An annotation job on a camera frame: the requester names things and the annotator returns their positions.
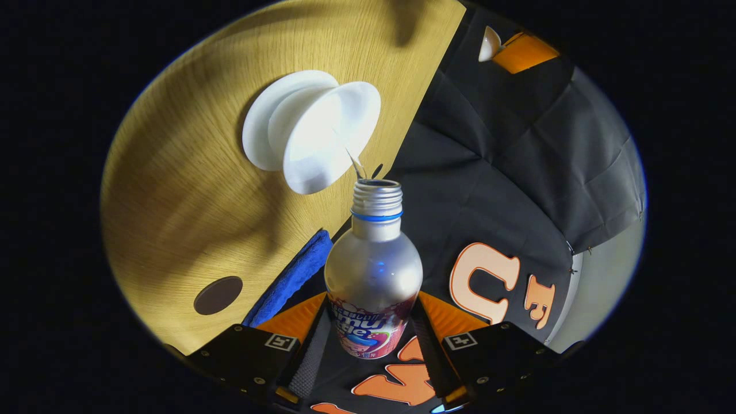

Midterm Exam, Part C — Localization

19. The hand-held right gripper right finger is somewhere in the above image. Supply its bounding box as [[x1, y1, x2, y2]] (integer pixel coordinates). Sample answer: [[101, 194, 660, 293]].
[[411, 290, 559, 410]]

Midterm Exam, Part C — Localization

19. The white saucer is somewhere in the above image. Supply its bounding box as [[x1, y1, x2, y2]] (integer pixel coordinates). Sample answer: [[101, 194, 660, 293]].
[[242, 70, 340, 172]]

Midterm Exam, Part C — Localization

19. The white teacup lid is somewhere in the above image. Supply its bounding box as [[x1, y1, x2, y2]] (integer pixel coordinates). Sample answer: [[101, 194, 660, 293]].
[[478, 26, 503, 63]]

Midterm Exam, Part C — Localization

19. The white teacup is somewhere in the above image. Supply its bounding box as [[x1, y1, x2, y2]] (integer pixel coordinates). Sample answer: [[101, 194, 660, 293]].
[[267, 82, 382, 195]]

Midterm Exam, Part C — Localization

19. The blue cloth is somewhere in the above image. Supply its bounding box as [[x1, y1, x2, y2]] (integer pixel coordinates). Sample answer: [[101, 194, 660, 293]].
[[241, 230, 334, 328]]

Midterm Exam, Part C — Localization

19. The silver water bottle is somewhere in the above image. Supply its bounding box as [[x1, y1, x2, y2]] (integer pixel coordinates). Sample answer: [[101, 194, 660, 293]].
[[325, 179, 424, 360]]

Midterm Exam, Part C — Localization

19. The dark round table grommet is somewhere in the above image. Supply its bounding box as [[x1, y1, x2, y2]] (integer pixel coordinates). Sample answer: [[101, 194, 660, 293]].
[[194, 276, 243, 316]]

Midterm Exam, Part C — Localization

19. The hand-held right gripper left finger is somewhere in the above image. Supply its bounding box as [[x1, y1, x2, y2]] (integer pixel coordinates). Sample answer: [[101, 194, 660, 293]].
[[184, 292, 334, 412]]

